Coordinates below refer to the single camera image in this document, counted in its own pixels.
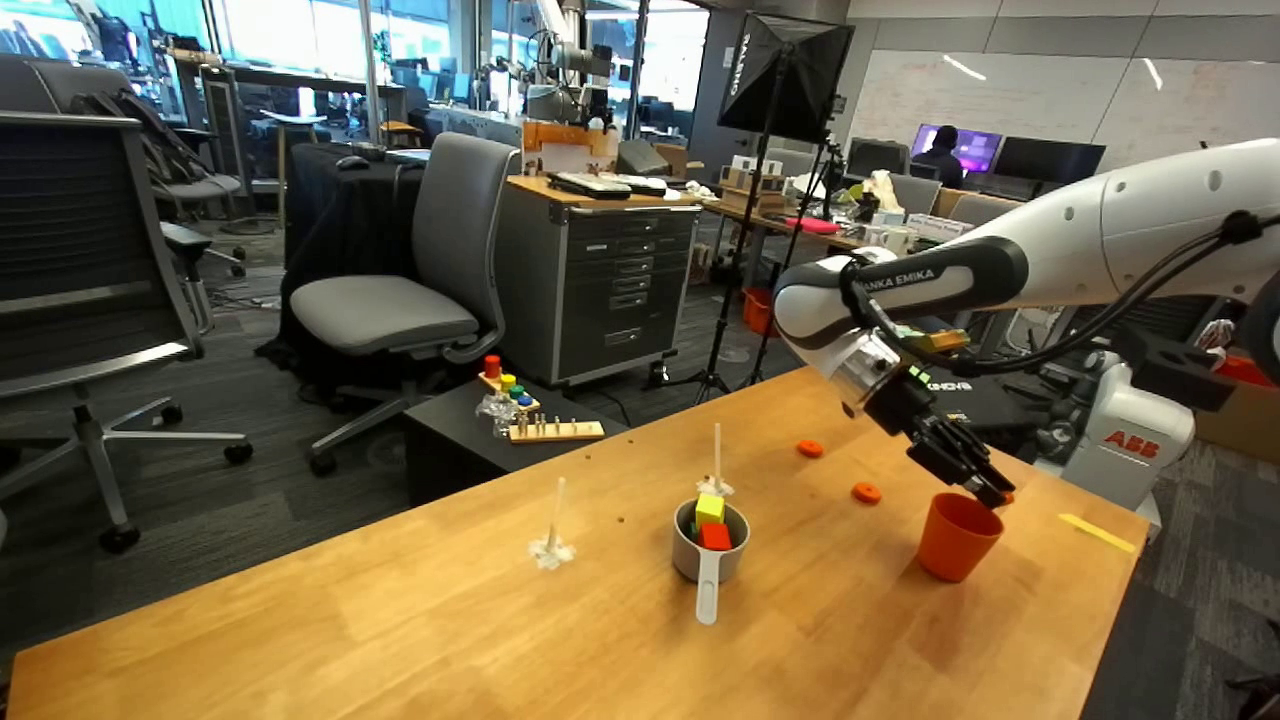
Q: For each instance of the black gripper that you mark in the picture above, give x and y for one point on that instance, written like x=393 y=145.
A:
x=923 y=415

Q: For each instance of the orange disc with hole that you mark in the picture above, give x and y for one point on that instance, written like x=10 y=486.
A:
x=810 y=449
x=866 y=493

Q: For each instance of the red-orange cube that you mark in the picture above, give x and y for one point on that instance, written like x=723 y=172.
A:
x=718 y=536

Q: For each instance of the yellow cube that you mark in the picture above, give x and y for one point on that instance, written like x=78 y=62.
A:
x=711 y=507

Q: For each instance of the white ABB robot base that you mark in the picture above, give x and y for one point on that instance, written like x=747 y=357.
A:
x=1132 y=433

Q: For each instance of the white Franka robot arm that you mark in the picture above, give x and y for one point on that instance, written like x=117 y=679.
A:
x=1132 y=225

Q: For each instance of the orange plastic cup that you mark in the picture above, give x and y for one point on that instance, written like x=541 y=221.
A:
x=958 y=545

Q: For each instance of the black work table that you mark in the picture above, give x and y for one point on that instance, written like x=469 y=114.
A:
x=1012 y=401

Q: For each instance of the yellow tape strip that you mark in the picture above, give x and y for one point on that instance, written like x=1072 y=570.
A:
x=1099 y=534

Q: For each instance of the seated person dark silhouette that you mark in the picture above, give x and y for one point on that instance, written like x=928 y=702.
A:
x=946 y=152

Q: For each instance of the purple lit monitor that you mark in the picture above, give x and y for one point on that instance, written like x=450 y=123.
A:
x=982 y=150

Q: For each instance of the grey drawer cabinet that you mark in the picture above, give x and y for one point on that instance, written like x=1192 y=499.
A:
x=600 y=287

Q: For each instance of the wooden peg board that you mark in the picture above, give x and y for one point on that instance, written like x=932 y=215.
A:
x=553 y=429

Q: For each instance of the black softbox light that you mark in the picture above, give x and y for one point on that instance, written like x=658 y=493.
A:
x=789 y=82

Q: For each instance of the colourful stacking toy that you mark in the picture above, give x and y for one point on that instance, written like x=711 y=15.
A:
x=505 y=386

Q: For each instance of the low black table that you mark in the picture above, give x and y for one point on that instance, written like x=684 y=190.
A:
x=455 y=433

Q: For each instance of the orange box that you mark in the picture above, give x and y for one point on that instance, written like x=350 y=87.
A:
x=567 y=145

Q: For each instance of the grey office chair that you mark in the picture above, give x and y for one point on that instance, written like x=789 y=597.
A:
x=387 y=313

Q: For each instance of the black draped table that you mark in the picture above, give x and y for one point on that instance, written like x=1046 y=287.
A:
x=343 y=215

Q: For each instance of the black mesh office chair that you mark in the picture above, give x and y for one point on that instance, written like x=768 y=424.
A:
x=80 y=264

